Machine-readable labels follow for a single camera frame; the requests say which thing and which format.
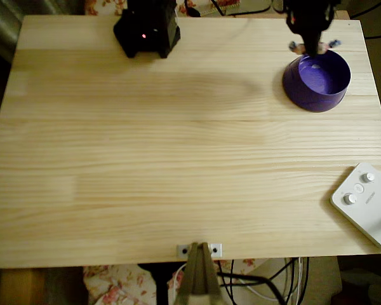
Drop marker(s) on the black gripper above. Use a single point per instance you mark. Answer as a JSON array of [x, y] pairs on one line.
[[312, 40]]

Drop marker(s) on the white red candy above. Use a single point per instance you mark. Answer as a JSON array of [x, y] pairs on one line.
[[325, 47]]

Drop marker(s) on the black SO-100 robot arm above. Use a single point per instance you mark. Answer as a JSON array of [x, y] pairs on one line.
[[152, 19]]

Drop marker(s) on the purple plastic bowl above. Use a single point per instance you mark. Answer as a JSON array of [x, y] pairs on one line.
[[304, 95]]

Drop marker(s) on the wooden table leg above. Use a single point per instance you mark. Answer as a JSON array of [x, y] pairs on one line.
[[343, 15], [22, 289]]

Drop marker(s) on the white control device with knobs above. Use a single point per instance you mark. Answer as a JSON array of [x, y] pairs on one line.
[[368, 209]]

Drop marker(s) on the floral pattern fabric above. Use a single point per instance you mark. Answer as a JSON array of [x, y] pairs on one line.
[[114, 286], [108, 6]]

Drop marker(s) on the beige table clamp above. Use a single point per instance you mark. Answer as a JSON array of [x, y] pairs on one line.
[[198, 279]]

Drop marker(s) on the black stand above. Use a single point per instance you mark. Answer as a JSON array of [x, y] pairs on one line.
[[160, 286]]

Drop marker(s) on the grey sheer curtain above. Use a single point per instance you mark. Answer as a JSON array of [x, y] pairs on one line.
[[6, 25]]

